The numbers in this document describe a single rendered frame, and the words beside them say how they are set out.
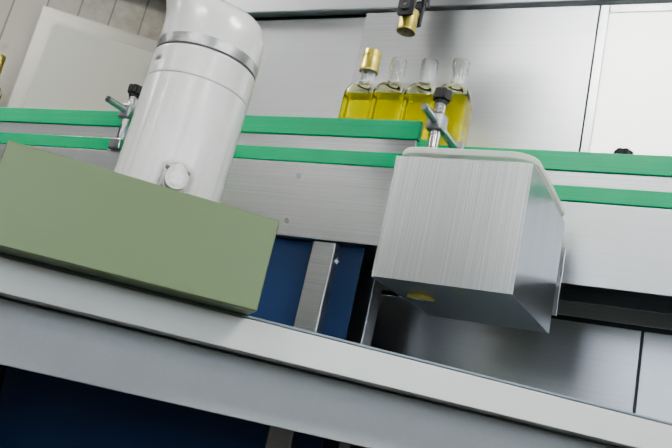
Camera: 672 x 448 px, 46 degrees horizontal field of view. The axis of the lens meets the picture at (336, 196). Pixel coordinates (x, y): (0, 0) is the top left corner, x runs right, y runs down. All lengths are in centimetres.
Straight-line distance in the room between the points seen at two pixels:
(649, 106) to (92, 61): 281
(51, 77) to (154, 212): 306
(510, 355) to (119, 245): 81
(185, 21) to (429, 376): 46
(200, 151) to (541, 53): 84
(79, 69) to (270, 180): 258
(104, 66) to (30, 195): 306
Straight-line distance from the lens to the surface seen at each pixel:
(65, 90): 376
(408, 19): 148
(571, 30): 155
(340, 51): 172
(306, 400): 85
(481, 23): 160
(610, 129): 145
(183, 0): 94
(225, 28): 91
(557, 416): 90
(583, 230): 119
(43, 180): 75
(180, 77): 88
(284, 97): 173
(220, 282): 74
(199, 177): 86
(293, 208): 124
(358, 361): 81
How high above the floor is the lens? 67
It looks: 16 degrees up
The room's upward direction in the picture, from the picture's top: 13 degrees clockwise
